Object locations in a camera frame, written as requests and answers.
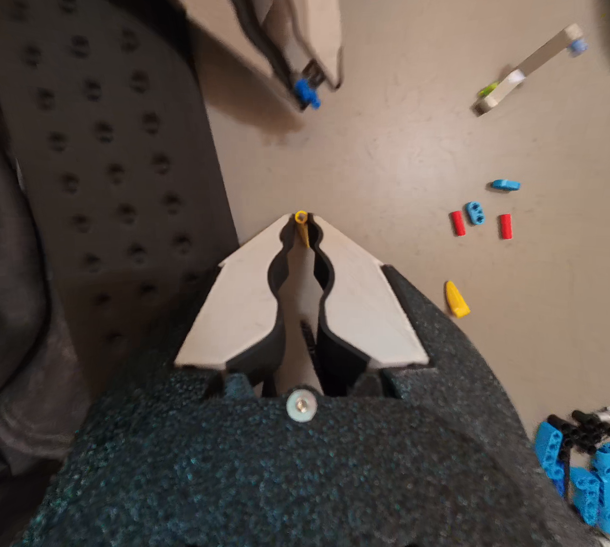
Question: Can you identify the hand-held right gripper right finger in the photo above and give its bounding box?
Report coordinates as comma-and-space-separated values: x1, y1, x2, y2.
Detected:
307, 214, 430, 369

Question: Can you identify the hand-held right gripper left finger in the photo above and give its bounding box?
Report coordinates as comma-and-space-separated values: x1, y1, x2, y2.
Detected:
174, 213, 298, 371

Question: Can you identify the grey connector brick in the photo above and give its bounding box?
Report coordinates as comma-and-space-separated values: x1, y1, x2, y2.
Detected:
292, 59, 332, 110

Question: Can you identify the yellow short wedge brick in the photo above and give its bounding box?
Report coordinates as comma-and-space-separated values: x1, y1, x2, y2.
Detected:
444, 280, 471, 319

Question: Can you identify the grey desk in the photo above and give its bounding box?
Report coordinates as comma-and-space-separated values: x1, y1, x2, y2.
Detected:
191, 0, 610, 443

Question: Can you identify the person's torso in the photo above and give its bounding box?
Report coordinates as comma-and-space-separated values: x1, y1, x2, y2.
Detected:
0, 104, 91, 547

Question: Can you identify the grey angled beam brick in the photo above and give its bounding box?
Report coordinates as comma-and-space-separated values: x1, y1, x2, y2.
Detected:
472, 23, 588, 117

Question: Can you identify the pile of building bricks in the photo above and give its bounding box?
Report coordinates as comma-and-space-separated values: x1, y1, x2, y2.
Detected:
533, 406, 610, 533

